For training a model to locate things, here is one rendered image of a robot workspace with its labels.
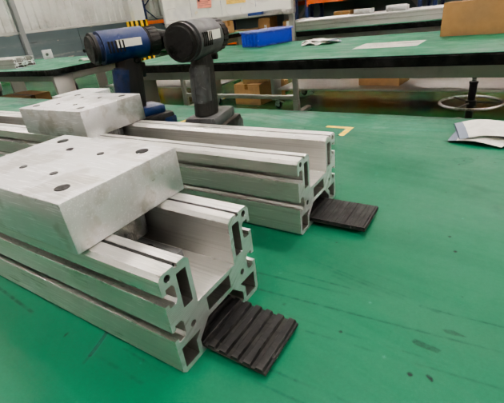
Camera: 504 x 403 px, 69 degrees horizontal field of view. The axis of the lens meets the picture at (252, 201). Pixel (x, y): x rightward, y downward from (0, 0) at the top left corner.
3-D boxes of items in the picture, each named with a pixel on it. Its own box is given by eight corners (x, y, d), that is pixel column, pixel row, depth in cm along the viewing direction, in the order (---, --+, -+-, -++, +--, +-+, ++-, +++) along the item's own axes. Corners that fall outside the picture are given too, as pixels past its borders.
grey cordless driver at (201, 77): (181, 160, 65) (152, 24, 55) (223, 126, 82) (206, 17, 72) (220, 161, 63) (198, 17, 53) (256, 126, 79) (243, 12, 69)
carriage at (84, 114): (34, 149, 61) (18, 108, 58) (90, 129, 69) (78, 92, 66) (94, 158, 53) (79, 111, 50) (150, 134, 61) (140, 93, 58)
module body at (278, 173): (-33, 160, 81) (-52, 122, 77) (13, 145, 88) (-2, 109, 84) (301, 236, 40) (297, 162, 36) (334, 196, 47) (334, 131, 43)
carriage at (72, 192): (-15, 240, 35) (-50, 173, 31) (85, 190, 43) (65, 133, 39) (90, 287, 26) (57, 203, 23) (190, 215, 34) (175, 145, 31)
